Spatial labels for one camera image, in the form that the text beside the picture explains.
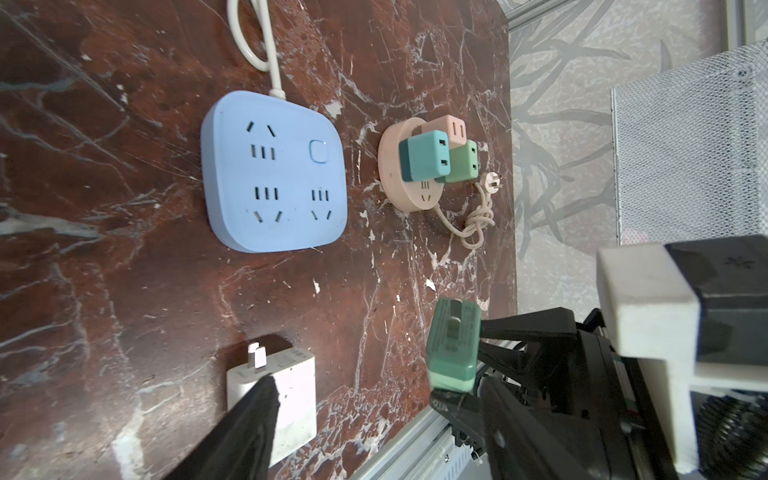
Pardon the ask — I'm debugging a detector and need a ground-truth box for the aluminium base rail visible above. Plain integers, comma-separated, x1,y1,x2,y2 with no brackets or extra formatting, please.
351,406,491,479

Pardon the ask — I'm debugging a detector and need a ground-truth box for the white plug adapter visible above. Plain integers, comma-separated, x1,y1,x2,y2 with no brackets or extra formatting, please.
226,342,317,466

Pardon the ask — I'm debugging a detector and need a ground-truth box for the light green plug adapter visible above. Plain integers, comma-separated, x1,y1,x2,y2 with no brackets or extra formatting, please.
426,298,482,393

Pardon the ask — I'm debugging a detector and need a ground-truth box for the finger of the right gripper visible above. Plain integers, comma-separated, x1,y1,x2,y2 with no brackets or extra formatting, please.
430,389,486,456
480,307,578,344

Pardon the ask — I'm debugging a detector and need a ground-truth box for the pink power strip cable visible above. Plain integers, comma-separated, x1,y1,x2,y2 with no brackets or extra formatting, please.
433,170,504,251

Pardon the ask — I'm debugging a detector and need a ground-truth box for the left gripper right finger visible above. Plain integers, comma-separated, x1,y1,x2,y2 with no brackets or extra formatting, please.
479,377,600,479

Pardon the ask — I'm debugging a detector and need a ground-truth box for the blue square power strip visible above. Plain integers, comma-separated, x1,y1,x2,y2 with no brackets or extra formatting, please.
201,91,348,254

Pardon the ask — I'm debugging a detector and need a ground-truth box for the teal plug adapter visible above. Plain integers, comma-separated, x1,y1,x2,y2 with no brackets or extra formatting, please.
398,131,450,182

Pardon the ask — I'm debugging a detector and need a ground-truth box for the white wire mesh basket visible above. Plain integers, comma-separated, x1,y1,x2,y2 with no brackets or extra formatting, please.
611,40,767,245

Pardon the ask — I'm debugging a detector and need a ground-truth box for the pink round power strip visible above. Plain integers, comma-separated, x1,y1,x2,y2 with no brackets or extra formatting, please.
376,116,446,214

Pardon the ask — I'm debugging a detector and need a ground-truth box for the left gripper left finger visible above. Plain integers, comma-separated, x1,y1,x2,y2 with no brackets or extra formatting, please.
166,376,279,480

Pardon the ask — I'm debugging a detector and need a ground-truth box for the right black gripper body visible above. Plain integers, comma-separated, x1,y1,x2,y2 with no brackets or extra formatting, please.
479,309,666,479

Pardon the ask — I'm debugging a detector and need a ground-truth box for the white power strip cable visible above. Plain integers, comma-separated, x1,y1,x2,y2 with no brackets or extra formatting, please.
226,0,287,101

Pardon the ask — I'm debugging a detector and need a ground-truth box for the pink plug adapter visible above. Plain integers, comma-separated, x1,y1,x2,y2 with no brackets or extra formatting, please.
420,115,468,149

